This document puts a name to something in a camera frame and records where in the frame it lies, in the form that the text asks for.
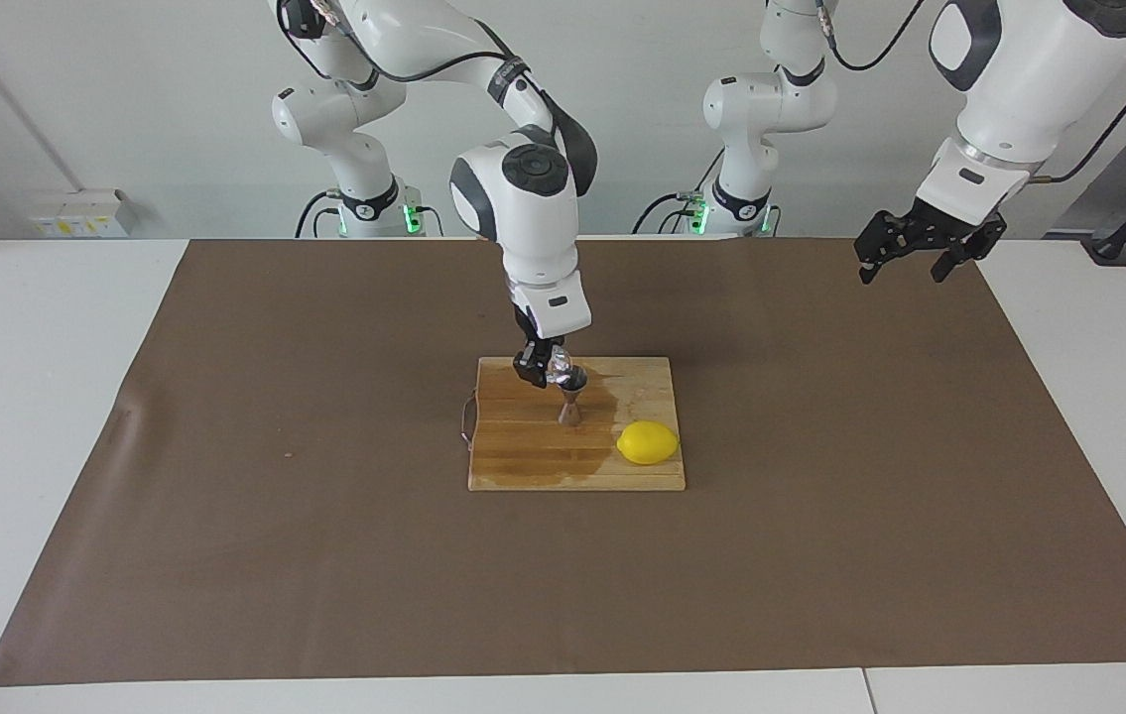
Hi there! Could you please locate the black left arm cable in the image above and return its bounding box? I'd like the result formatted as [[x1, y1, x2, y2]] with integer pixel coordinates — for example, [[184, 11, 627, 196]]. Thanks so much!
[[811, 0, 1126, 185]]

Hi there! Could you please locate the brown table mat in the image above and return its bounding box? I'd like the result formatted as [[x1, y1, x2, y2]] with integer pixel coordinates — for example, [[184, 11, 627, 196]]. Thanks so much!
[[0, 238, 1126, 687]]

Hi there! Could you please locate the yellow lemon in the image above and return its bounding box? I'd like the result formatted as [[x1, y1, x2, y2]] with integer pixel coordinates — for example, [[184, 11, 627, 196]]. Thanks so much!
[[616, 420, 681, 466]]

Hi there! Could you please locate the steel double jigger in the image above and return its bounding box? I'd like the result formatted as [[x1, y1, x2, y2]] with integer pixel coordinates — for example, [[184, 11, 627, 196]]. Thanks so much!
[[558, 367, 587, 428]]

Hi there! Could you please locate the wooden cutting board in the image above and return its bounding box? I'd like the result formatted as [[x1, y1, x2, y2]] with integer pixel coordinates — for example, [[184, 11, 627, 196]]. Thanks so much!
[[460, 357, 688, 492]]

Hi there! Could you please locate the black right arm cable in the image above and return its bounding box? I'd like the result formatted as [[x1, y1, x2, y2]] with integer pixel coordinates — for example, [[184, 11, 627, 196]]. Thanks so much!
[[270, 0, 524, 85]]

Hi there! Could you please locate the black base cable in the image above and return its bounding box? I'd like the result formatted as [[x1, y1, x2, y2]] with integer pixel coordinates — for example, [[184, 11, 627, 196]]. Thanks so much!
[[632, 149, 724, 236], [295, 190, 340, 239]]

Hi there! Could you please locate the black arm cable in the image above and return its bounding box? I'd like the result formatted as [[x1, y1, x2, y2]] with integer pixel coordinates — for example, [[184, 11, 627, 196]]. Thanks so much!
[[811, 0, 1126, 185], [270, 0, 524, 85]]

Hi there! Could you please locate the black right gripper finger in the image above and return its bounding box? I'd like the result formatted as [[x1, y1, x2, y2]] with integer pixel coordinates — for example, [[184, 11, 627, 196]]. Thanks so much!
[[512, 337, 558, 390]]

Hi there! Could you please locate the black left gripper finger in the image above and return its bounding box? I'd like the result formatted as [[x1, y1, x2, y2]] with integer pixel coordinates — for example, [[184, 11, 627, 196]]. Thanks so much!
[[930, 223, 1008, 285], [854, 210, 911, 286]]

